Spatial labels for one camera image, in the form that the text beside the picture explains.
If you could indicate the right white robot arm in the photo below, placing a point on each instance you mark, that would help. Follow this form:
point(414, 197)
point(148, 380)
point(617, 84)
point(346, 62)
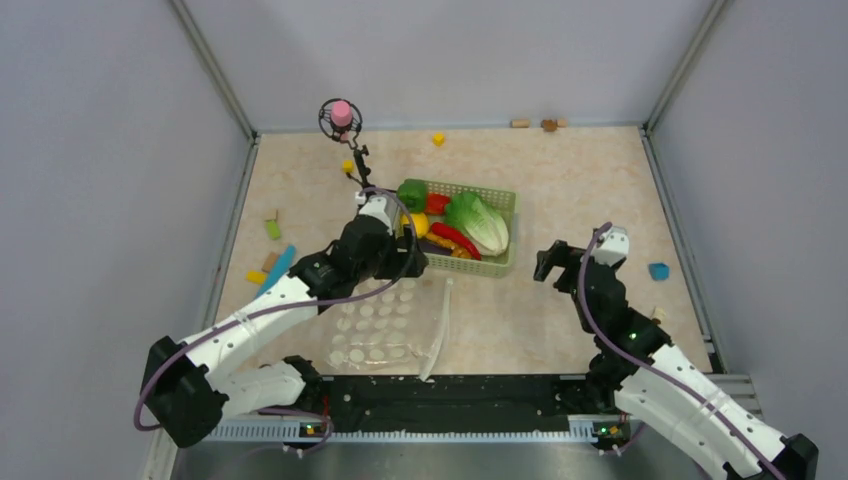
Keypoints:
point(640, 371)

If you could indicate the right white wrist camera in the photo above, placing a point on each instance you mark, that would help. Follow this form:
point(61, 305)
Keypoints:
point(612, 248)

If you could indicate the yellow wooden block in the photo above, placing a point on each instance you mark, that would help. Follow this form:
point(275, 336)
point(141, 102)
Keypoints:
point(256, 277)

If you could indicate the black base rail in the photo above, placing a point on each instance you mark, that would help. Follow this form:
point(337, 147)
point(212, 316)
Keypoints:
point(462, 404)

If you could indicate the blue cylinder toy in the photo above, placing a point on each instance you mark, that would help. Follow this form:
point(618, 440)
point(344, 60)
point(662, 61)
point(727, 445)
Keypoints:
point(283, 264)

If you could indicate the small tan wooden block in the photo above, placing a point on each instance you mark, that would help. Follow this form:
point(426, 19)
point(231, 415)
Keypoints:
point(271, 215)

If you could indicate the brown cork piece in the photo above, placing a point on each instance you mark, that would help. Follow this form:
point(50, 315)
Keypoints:
point(549, 125)

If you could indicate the cork at back wall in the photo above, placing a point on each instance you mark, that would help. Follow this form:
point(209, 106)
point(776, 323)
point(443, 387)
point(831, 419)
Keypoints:
point(520, 122)

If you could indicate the green toy bell pepper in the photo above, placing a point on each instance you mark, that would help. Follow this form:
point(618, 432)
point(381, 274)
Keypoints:
point(413, 193)

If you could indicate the red toy chili pepper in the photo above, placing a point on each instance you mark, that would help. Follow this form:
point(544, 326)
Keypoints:
point(454, 235)

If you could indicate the green wooden block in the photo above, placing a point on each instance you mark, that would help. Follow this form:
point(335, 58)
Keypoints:
point(272, 230)

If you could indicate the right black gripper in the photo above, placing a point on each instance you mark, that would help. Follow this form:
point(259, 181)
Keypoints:
point(560, 254)

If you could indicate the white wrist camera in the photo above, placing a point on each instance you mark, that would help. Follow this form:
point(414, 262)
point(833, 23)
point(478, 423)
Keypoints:
point(612, 248)
point(379, 205)

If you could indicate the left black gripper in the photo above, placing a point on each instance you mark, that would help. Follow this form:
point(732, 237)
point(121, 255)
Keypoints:
point(399, 258)

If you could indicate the brown wooden block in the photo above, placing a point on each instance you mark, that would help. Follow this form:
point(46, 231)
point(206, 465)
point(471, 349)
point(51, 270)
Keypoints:
point(269, 262)

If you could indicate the green toy cabbage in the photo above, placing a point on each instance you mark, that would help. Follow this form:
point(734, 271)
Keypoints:
point(481, 223)

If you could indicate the pink microphone on tripod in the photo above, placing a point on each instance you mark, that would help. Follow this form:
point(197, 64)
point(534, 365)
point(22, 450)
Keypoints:
point(341, 121)

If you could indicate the light green plastic basket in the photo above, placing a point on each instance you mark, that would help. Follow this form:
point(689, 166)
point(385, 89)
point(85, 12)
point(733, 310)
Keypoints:
point(506, 203)

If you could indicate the clear zip top bag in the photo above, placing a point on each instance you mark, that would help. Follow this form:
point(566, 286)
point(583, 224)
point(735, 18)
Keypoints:
point(403, 330)

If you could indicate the red orange toy pepper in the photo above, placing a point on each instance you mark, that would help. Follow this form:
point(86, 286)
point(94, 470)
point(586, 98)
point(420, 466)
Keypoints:
point(436, 204)

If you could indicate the yellow toy lemon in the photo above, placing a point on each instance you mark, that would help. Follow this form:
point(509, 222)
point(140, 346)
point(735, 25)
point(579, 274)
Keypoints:
point(420, 222)

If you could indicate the blue toy block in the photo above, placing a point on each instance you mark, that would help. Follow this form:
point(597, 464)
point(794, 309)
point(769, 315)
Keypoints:
point(659, 271)

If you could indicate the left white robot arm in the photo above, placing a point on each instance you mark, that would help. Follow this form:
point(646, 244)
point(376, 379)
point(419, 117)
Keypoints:
point(191, 385)

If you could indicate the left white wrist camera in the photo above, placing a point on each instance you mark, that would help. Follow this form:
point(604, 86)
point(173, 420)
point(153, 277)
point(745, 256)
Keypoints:
point(379, 205)

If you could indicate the purple toy eggplant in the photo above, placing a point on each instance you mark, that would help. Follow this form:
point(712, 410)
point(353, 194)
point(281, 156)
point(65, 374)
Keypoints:
point(431, 248)

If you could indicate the orange toy ginger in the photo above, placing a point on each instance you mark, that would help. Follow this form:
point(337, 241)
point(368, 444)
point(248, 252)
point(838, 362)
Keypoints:
point(457, 250)

